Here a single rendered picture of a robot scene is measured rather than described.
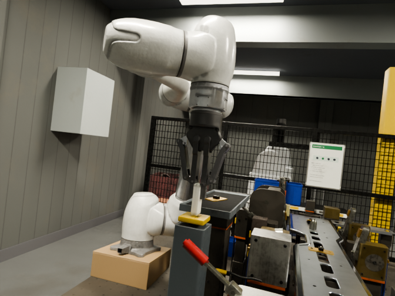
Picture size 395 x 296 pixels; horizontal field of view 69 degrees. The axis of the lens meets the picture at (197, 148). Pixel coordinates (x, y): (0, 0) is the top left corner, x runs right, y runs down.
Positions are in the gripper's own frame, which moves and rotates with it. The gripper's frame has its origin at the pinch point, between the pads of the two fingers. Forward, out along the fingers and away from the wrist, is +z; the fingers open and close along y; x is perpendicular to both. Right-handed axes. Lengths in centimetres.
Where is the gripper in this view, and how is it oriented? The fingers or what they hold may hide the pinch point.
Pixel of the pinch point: (197, 198)
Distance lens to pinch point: 67.2
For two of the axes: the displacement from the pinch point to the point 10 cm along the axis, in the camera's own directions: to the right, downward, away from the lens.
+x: 3.0, 0.4, 9.5
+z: -1.1, 9.9, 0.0
